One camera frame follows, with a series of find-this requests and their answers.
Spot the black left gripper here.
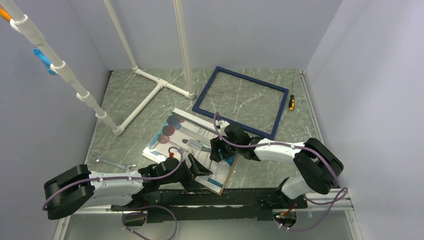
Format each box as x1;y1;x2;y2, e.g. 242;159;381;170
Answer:
160;153;213;193

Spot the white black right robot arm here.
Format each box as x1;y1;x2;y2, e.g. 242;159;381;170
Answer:
210;120;344;208

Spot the printed photo of person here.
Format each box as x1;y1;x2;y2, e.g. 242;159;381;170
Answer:
142;108;226;195

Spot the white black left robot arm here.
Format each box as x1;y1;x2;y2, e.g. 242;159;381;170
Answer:
42;153;212;220

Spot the aluminium front rail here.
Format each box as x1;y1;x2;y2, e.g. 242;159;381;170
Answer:
52;204;112;240

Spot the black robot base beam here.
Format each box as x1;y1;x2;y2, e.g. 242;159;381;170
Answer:
110;188;308;221

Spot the silver open-end wrench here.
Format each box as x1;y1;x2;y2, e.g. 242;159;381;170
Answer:
91;153;136;172

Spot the white PVC pipe stand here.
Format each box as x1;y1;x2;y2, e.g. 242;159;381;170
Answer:
0;0;196;136

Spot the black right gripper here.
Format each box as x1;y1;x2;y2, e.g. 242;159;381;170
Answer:
209;134;241;163

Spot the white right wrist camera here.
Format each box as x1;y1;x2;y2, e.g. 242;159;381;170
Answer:
215;120;230;132

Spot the aluminium table edge rail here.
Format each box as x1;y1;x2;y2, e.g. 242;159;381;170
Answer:
297;70;325;145

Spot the yellow black screwdriver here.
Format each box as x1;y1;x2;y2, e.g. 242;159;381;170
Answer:
288;83;296;111

